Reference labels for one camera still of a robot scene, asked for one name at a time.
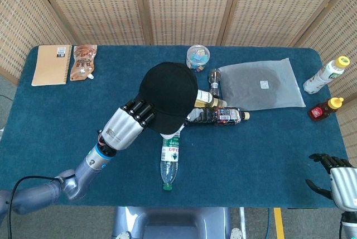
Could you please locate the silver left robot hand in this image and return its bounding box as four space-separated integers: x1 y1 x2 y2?
100 99 157 150

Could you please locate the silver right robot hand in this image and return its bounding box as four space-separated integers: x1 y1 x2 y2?
305 153 357 211

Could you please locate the black baseball cap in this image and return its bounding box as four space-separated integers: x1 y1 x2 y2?
138 61 199 135

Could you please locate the white foam mannequin head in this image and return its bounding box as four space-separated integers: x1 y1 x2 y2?
160 123 185 140

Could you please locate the clear water bottle green cap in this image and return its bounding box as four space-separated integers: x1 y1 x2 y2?
160 135 181 192

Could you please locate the brown spouted snack pouch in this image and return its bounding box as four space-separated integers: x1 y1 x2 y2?
69 44 98 82

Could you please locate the honey bottle red label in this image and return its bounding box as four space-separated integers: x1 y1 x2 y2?
307 97 344 122

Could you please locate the yellow drink bottle white label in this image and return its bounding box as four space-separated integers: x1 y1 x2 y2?
194 89 228 108

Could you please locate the dark tea bottle black label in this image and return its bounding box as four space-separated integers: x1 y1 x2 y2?
184 107 250 127

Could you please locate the kraft spiral notebook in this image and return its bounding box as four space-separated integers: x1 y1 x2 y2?
31 44 73 87

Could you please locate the blue table cloth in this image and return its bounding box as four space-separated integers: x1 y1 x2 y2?
0 44 349 208

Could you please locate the clear jar of colourful clips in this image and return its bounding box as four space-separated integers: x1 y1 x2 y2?
186 44 211 74

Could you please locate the white table leg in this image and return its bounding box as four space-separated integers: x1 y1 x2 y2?
239 207 248 239

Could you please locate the grey robot torso base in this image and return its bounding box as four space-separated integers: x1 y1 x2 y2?
111 207 232 239

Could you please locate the white bottle yellow cap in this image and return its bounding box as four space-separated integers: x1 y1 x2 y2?
303 56 351 94

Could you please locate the frosted plastic zip bag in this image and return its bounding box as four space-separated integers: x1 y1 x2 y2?
216 58 306 111

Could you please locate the woven folding screen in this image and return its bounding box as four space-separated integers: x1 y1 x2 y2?
0 0 357 166

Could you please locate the blue floor cable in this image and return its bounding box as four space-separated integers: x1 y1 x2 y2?
264 208 272 239

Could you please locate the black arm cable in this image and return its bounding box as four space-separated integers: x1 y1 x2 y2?
7 176 64 239

